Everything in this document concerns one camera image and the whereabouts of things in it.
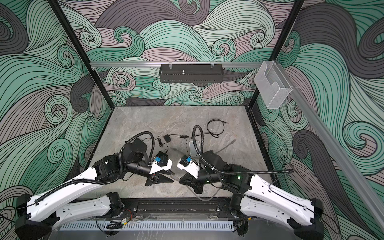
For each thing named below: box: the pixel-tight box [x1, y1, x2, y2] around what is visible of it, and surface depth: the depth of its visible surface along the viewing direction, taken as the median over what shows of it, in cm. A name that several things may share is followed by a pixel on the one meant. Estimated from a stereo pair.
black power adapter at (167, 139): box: [163, 134, 189, 143], surface depth 103 cm
